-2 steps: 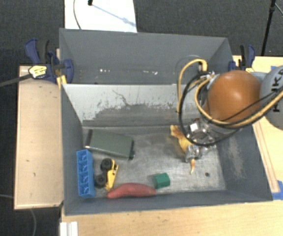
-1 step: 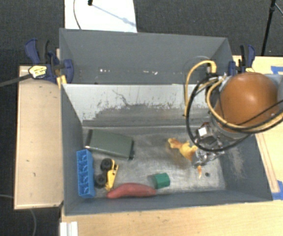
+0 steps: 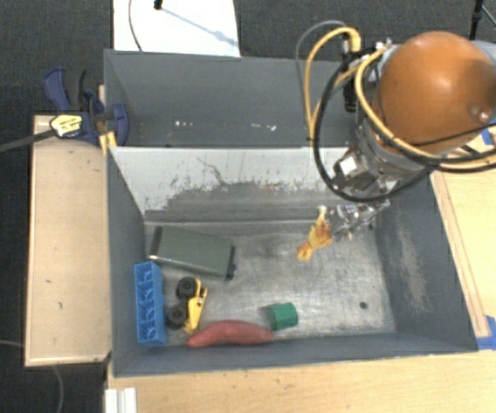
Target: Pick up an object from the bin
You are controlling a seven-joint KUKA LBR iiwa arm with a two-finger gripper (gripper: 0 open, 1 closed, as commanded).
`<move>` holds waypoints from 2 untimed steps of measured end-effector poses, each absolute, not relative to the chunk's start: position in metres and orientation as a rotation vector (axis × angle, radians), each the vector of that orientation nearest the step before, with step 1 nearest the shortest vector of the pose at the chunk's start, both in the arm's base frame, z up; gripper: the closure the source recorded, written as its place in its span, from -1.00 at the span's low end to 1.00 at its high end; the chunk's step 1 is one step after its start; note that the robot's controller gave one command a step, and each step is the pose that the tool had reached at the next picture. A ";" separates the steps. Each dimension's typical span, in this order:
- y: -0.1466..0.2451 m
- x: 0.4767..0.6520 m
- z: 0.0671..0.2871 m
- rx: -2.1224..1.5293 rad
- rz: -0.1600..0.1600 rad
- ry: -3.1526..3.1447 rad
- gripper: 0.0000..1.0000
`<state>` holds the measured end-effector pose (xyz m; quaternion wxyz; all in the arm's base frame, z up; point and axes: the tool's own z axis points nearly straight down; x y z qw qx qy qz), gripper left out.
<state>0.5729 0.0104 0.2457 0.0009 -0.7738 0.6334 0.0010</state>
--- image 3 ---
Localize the yellow and orange toy animal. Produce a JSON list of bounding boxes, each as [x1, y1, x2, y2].
[[296, 205, 334, 262]]

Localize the grey metal bin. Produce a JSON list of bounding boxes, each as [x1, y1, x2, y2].
[[102, 48, 480, 379]]

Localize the small green box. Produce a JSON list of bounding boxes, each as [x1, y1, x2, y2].
[[259, 301, 300, 332]]

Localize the dark green flat block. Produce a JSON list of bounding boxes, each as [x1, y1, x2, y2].
[[147, 225, 238, 281]]

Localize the red-brown sweet potato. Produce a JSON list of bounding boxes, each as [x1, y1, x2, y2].
[[185, 319, 276, 349]]

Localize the yellow toy truck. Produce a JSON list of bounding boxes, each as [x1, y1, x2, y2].
[[164, 276, 209, 336]]

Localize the blue plastic toy brick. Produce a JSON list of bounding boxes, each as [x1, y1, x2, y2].
[[133, 261, 169, 348]]

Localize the pale wood board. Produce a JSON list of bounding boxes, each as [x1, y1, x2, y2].
[[24, 114, 114, 367]]

